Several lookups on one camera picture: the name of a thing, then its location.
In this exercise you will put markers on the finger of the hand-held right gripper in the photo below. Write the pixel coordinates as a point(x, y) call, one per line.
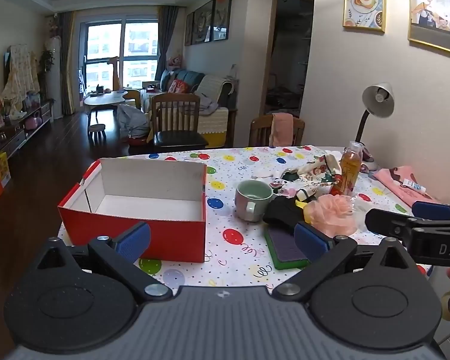
point(433, 210)
point(386, 223)

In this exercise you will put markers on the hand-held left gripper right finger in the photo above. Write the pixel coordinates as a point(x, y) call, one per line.
point(310, 243)

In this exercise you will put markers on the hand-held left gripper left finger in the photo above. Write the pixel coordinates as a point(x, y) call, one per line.
point(133, 240)

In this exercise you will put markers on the green and purple scouring sponge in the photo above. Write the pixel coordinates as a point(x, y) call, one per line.
point(282, 248)

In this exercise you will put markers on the red cardboard box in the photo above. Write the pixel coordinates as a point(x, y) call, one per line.
point(172, 240)

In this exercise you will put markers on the black cloth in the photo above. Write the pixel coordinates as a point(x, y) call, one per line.
point(281, 212)

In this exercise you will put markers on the white tube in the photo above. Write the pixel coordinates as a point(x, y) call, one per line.
point(414, 185)

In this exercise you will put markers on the pink bath pouf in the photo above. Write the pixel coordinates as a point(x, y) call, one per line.
point(333, 213)

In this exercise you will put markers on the pink cloth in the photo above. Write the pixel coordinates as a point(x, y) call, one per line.
point(393, 183)

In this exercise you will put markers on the white panda printed sock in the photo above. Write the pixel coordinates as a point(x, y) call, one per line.
point(296, 189)

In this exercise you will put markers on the orange drink bottle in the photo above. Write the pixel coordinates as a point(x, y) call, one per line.
point(349, 168)

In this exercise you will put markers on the green mug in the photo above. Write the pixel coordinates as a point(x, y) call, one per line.
point(249, 204)

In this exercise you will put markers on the red basin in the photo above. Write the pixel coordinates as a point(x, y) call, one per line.
point(137, 141)

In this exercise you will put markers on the balloon printed tablecloth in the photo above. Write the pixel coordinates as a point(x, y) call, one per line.
point(225, 180)

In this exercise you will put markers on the wooden chair with black seat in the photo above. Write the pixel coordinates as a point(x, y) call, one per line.
point(180, 138)

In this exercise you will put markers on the pink towel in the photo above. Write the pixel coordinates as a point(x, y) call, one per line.
point(282, 129)

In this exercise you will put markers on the small wooden stool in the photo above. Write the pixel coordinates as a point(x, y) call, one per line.
point(96, 129)

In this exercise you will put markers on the grey bag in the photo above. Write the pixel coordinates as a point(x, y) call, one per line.
point(131, 120)

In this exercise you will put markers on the white desk lamp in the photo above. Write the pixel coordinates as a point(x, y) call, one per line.
point(377, 99)

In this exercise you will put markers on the white coffee table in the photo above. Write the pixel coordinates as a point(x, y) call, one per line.
point(105, 100)

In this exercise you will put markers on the sofa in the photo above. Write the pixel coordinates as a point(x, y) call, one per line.
point(217, 118)

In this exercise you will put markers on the yellow gift box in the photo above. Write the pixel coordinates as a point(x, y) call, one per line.
point(2, 168)

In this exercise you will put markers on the pink bag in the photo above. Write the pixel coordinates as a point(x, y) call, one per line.
point(33, 122)

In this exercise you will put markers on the red cushion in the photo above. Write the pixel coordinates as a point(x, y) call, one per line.
point(178, 87)

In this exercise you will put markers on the wooden media cabinet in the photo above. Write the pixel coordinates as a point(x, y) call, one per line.
point(11, 135)

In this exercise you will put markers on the wooden giraffe stand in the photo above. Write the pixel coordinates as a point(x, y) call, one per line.
point(114, 73)

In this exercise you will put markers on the cream knitted throw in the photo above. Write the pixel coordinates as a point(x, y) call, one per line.
point(213, 86)

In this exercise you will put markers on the white standing air conditioner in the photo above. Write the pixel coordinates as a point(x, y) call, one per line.
point(53, 78)

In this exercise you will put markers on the pink plush toy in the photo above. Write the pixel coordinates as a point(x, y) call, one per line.
point(174, 62)

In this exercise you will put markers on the grey curtain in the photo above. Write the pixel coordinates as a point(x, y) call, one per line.
point(167, 41)
point(67, 63)

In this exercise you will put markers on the green potted plant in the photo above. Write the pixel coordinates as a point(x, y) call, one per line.
point(47, 60)

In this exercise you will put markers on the yellow patterned blanket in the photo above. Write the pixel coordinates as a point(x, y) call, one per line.
point(20, 75)

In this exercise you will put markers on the black framed picture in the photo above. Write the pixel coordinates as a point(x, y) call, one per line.
point(189, 29)
point(203, 22)
point(222, 15)

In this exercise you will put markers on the gold framed egg picture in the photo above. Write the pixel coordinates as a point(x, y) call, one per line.
point(364, 2)

